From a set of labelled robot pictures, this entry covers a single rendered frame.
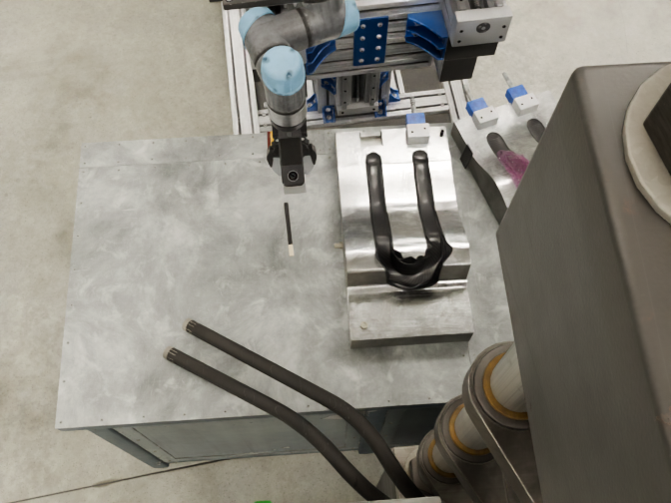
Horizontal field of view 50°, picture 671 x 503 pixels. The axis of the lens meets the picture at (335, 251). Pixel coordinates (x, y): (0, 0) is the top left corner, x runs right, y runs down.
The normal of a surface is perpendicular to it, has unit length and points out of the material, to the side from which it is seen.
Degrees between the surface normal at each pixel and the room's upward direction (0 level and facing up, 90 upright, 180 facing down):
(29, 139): 0
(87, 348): 0
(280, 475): 0
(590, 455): 90
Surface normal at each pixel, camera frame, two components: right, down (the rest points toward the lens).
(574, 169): -1.00, 0.06
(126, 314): 0.00, -0.41
